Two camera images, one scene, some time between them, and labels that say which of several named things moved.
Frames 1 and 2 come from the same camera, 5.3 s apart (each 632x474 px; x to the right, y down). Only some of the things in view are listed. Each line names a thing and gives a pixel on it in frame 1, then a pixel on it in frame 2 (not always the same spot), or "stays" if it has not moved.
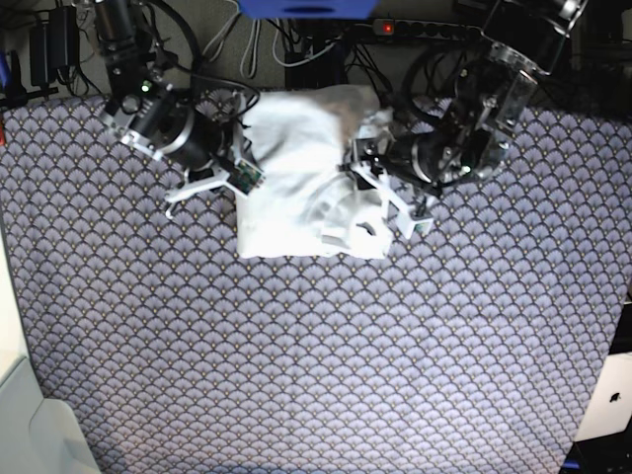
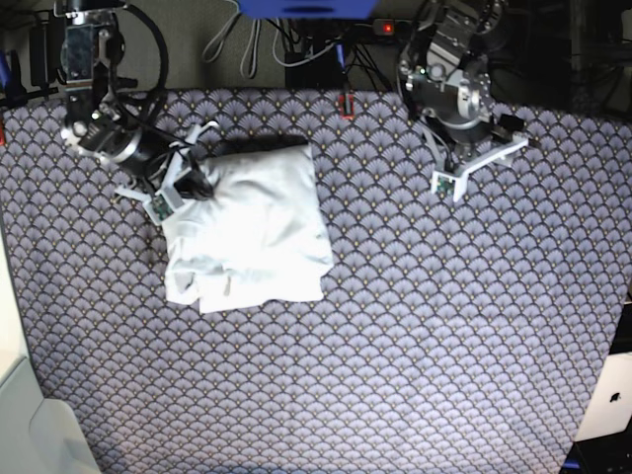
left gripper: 237,174 -> 166,200
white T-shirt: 309,206 -> 259,238
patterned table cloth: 162,349 stays
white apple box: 611,408 stays
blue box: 309,9 stays
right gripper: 370,148 -> 506,138
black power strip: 411,28 stays
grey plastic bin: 39,434 stays
